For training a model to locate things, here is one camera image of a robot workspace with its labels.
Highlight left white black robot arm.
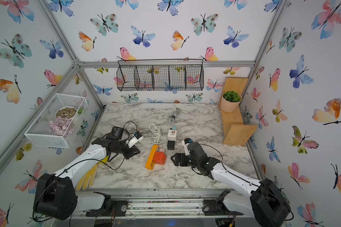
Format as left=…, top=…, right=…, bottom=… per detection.
left=32, top=127, right=143, bottom=222

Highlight wooden corner shelf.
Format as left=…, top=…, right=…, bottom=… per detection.
left=219, top=77, right=257, bottom=146

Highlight pink flower pile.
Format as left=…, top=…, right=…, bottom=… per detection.
left=48, top=118, right=74, bottom=138

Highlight red cube socket adapter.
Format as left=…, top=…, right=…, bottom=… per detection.
left=153, top=151, right=167, bottom=165

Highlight pink pot green plant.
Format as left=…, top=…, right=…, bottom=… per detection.
left=220, top=90, right=242, bottom=113

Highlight white mesh wall basket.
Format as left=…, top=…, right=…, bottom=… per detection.
left=24, top=93, right=88, bottom=148

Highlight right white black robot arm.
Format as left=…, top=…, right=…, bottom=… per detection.
left=170, top=138, right=292, bottom=227

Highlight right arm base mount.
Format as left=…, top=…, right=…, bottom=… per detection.
left=202, top=200, right=238, bottom=216

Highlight black wire wall basket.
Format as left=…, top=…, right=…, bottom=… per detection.
left=115, top=59, right=204, bottom=94

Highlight bowl of brown pebbles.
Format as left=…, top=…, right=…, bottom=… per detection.
left=55, top=107, right=77, bottom=119

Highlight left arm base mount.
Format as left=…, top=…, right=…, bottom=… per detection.
left=86, top=200, right=128, bottom=218

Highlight white cube socket adapter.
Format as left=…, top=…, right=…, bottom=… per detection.
left=168, top=129, right=177, bottom=141

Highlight orange power strip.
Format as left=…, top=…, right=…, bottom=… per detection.
left=145, top=144, right=159, bottom=170

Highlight grey coiled power cable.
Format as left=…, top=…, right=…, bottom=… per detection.
left=168, top=107, right=181, bottom=125

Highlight yellow rubber glove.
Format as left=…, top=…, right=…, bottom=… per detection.
left=75, top=157, right=108, bottom=191

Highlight black power strip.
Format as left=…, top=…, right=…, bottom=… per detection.
left=167, top=141, right=175, bottom=150

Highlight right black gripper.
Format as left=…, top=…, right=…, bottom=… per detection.
left=170, top=152, right=200, bottom=169

